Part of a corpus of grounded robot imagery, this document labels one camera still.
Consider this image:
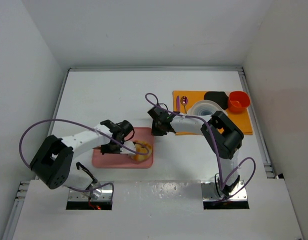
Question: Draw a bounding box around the round golden bread bun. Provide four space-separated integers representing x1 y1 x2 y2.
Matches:
131 140 153 163

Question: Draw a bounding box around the iridescent purple table knife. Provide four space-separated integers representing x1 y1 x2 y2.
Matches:
176 96 180 112

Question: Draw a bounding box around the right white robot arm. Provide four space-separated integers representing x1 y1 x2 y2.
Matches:
148 106 244 197

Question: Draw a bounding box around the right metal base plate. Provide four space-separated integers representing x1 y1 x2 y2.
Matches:
201 181 248 202

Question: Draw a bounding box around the black hexagonal coaster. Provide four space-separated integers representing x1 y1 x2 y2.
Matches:
204 91 229 110

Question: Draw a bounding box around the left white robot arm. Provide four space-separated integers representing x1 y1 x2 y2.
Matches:
29 120 136 192

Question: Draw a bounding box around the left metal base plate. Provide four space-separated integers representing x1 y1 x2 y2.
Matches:
68 182 113 203

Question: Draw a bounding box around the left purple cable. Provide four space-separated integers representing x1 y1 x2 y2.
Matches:
18 118 151 193

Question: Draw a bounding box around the aluminium table frame rail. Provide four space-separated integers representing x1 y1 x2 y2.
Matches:
4 67 284 240

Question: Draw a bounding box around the iridescent purple spoon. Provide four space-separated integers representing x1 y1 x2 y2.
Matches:
180 96 188 114

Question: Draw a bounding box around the white ribbed plate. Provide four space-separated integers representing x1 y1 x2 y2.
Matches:
187 100 228 116

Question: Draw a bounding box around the orange cloth placemat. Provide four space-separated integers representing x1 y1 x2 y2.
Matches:
173 90 253 135

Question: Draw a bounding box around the metal base plate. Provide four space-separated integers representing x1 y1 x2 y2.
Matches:
201 181 248 202
68 182 113 203

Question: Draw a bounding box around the purple cable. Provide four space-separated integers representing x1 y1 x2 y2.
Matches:
18 118 151 193
145 92 257 203

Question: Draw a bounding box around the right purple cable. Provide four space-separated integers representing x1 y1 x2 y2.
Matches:
145 92 257 203

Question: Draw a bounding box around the metal spatula with wooden handle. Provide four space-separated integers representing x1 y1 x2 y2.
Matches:
120 141 136 156

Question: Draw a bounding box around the orange plastic cup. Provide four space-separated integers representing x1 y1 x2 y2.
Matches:
228 91 251 114

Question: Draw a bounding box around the pink plastic tray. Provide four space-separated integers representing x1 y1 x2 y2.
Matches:
91 127 154 169

